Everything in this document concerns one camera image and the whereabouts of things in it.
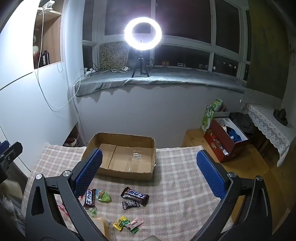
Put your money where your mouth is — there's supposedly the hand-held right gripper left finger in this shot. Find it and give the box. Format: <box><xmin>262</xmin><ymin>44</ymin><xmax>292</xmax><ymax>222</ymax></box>
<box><xmin>25</xmin><ymin>148</ymin><xmax>112</xmax><ymax>241</ymax></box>

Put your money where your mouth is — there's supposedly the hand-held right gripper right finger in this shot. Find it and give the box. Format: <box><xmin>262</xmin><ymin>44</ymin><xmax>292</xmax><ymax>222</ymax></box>
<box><xmin>191</xmin><ymin>149</ymin><xmax>273</xmax><ymax>241</ymax></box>

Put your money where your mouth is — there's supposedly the green candy clear wrapper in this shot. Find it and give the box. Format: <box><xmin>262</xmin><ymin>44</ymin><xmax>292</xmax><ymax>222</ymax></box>
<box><xmin>85</xmin><ymin>206</ymin><xmax>99</xmax><ymax>217</ymax></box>

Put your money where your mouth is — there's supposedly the cardboard box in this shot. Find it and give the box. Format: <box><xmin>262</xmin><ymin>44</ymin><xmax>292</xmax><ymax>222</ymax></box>
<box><xmin>81</xmin><ymin>133</ymin><xmax>156</xmax><ymax>181</ymax></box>

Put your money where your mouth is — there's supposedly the yellow candy packet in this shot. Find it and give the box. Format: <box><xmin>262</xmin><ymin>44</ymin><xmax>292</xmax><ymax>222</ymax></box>
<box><xmin>112</xmin><ymin>215</ymin><xmax>129</xmax><ymax>231</ymax></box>

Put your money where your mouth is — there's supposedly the red storage box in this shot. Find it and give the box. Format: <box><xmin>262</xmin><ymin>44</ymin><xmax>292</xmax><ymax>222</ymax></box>
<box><xmin>203</xmin><ymin>118</ymin><xmax>250</xmax><ymax>163</ymax></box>

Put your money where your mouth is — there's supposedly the brown chocolate bar blue label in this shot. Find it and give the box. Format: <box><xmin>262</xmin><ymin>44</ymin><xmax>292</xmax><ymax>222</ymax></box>
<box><xmin>84</xmin><ymin>188</ymin><xmax>97</xmax><ymax>207</ymax></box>

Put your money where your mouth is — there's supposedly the green jelly cup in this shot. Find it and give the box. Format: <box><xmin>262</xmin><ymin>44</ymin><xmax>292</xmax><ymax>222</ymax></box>
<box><xmin>96</xmin><ymin>189</ymin><xmax>111</xmax><ymax>202</ymax></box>

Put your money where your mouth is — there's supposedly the pink plaid tablecloth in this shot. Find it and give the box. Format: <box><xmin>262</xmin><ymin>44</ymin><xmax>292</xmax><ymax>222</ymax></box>
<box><xmin>22</xmin><ymin>144</ymin><xmax>234</xmax><ymax>241</ymax></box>

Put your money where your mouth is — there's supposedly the blue cloth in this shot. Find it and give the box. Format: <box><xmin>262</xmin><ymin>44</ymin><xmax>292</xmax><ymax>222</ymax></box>
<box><xmin>228</xmin><ymin>128</ymin><xmax>242</xmax><ymax>142</ymax></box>

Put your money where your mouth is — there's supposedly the clear red-edged cake packet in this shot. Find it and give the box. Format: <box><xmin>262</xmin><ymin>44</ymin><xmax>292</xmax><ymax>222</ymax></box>
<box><xmin>54</xmin><ymin>192</ymin><xmax>78</xmax><ymax>232</ymax></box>

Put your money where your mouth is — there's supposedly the brown chocolate bar torn wrapper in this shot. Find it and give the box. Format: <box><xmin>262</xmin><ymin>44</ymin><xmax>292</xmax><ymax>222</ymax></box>
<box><xmin>120</xmin><ymin>186</ymin><xmax>150</xmax><ymax>205</ymax></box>

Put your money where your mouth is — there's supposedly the small dark candy packet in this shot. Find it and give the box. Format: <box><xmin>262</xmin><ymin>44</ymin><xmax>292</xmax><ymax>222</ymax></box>
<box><xmin>122</xmin><ymin>200</ymin><xmax>141</xmax><ymax>210</ymax></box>

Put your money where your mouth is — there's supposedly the green paper bag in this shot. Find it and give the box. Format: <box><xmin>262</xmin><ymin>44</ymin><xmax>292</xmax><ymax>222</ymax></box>
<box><xmin>200</xmin><ymin>99</ymin><xmax>223</xmax><ymax>132</ymax></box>

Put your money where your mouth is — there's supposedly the brown egg snack clear wrapper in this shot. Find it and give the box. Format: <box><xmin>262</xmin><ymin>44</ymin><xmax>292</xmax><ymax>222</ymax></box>
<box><xmin>92</xmin><ymin>213</ymin><xmax>112</xmax><ymax>241</ymax></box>

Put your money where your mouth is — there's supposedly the black bag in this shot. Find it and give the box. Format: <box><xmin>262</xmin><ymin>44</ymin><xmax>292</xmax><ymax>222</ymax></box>
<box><xmin>229</xmin><ymin>112</ymin><xmax>253</xmax><ymax>133</ymax></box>

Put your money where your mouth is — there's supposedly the pink green candy packet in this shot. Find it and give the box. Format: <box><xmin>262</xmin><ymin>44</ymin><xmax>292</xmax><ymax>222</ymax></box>
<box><xmin>125</xmin><ymin>219</ymin><xmax>144</xmax><ymax>232</ymax></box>

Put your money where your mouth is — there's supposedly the white lace table cover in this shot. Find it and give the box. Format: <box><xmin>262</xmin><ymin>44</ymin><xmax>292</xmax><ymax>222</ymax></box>
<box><xmin>246</xmin><ymin>103</ymin><xmax>296</xmax><ymax>167</ymax></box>

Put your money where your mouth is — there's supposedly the dark figurine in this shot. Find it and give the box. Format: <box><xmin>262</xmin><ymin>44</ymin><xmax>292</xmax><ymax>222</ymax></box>
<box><xmin>273</xmin><ymin>108</ymin><xmax>288</xmax><ymax>126</ymax></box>

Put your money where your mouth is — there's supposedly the red white vase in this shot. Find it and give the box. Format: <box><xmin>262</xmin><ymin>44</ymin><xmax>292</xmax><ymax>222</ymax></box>
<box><xmin>33</xmin><ymin>45</ymin><xmax>40</xmax><ymax>67</ymax></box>

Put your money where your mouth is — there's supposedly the grey sill blanket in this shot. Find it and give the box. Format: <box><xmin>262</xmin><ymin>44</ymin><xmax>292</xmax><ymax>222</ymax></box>
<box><xmin>75</xmin><ymin>66</ymin><xmax>245</xmax><ymax>98</ymax></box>

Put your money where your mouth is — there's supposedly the leopard print board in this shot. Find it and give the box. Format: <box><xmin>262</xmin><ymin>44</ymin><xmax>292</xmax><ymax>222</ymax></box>
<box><xmin>99</xmin><ymin>42</ymin><xmax>130</xmax><ymax>70</ymax></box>

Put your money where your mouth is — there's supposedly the black tripod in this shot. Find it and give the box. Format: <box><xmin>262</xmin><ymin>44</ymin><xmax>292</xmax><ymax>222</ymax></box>
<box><xmin>131</xmin><ymin>49</ymin><xmax>150</xmax><ymax>78</ymax></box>

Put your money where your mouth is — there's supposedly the dark green curtain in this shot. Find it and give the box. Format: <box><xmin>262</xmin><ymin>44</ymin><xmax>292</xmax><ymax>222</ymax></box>
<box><xmin>244</xmin><ymin>0</ymin><xmax>292</xmax><ymax>106</ymax></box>

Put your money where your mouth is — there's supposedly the white clip device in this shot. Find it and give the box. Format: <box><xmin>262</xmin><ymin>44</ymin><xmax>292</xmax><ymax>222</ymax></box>
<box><xmin>38</xmin><ymin>0</ymin><xmax>56</xmax><ymax>11</ymax></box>

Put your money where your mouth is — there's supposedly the white framed window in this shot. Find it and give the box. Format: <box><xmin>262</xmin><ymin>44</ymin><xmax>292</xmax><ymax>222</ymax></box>
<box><xmin>82</xmin><ymin>0</ymin><xmax>251</xmax><ymax>77</ymax></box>

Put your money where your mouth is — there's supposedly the wooden wall shelf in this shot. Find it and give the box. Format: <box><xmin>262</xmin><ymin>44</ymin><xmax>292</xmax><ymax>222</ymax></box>
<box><xmin>33</xmin><ymin>0</ymin><xmax>65</xmax><ymax>69</ymax></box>

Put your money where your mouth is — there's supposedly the white cable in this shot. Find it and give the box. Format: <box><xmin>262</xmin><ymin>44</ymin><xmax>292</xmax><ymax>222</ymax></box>
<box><xmin>35</xmin><ymin>7</ymin><xmax>81</xmax><ymax>110</ymax></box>

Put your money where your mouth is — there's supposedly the white ring light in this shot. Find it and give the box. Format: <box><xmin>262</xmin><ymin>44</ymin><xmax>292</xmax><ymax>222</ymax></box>
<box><xmin>124</xmin><ymin>16</ymin><xmax>162</xmax><ymax>49</ymax></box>

